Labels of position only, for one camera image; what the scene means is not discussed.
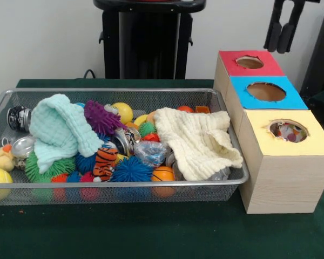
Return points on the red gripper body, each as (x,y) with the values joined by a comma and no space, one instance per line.
(313,1)

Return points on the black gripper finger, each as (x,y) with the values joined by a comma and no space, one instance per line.
(274,29)
(287,32)

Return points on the colourful printed cloth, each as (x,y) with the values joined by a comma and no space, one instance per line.
(290,133)

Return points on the wooden box with three holes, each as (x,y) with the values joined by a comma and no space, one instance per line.
(283,186)

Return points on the cream knitted cloth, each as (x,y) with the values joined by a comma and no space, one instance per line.
(194,137)

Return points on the small orange basketball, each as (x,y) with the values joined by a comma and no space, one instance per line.
(163,174)

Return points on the purple spiky toy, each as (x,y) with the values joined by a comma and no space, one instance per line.
(102,116)

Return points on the blue spiky ball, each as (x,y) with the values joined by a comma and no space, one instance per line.
(132,170)

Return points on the tiger plush toy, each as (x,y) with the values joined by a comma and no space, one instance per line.
(106,162)

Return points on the mint green cloth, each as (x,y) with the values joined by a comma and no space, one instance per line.
(56,126)

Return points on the green spiky ball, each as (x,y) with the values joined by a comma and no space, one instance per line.
(62,167)

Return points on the black and silver can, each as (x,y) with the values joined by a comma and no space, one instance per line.
(19,118)

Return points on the yellow plush duck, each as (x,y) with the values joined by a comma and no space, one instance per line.
(2,159)

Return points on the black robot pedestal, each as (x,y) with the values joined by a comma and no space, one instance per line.
(145,48)

